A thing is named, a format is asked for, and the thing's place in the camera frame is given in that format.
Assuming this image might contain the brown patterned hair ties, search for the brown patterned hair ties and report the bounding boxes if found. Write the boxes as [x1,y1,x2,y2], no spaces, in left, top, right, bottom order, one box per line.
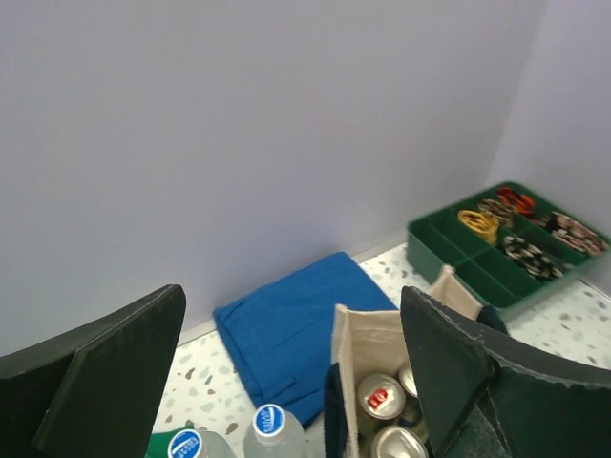
[476,198,519,228]

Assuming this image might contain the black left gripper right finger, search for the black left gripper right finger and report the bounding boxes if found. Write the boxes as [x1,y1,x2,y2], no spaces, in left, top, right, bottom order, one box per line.
[400,286,610,457]

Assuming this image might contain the green compartment tray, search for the green compartment tray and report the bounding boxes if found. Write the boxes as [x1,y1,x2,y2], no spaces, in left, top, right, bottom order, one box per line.
[407,181,610,310]

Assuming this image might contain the yellow hair tie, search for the yellow hair tie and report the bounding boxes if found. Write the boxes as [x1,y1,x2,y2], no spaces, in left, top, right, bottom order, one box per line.
[457,209,500,244]

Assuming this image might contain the red tab can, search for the red tab can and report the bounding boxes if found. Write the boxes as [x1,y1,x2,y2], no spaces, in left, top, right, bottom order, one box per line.
[357,373,406,435]
[397,364,418,399]

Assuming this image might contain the green Guess t-shirt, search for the green Guess t-shirt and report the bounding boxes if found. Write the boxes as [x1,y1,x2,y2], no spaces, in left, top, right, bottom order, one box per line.
[145,427,195,458]

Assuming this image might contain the orange black hair ties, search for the orange black hair ties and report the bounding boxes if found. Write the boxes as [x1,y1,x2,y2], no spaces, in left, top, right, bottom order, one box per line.
[495,186,536,214]

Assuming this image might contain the black white hair ties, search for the black white hair ties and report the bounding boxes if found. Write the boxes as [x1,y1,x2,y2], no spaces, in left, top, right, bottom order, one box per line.
[500,236,565,282]

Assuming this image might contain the pink patterned hair ties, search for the pink patterned hair ties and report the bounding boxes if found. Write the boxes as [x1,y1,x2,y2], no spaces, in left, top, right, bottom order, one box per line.
[537,212,610,254]

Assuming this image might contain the Pocari Sweat bottle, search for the Pocari Sweat bottle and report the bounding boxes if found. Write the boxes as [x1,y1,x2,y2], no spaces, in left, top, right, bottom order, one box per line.
[166,429,235,458]
[242,404,308,458]

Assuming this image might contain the beige canvas tote bag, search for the beige canvas tote bag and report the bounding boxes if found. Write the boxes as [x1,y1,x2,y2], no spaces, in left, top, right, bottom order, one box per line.
[324,264,507,457]

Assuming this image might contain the folded blue cloth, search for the folded blue cloth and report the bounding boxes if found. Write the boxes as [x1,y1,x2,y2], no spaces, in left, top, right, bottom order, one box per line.
[213,252,395,427]

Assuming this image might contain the black can foil top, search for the black can foil top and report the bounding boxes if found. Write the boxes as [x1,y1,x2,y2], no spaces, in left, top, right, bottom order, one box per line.
[369,426,429,458]

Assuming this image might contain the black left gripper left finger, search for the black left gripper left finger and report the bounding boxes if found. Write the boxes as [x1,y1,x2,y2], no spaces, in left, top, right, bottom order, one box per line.
[1,284,186,457]

